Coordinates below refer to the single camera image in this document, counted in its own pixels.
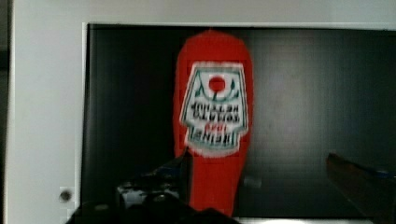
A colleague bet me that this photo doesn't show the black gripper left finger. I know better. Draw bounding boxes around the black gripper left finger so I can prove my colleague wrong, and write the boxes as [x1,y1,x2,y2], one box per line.
[65,151,240,224]

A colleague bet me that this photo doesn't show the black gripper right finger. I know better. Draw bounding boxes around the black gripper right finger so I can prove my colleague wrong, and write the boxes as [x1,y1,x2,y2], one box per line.
[326,153,396,224]

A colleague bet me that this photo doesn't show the red felt ketchup bottle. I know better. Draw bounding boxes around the red felt ketchup bottle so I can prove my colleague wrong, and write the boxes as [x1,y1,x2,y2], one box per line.
[173,30,253,217]

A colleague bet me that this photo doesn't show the silver toy oven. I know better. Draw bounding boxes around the silver toy oven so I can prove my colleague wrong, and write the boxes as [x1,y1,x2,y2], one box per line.
[2,0,395,224]

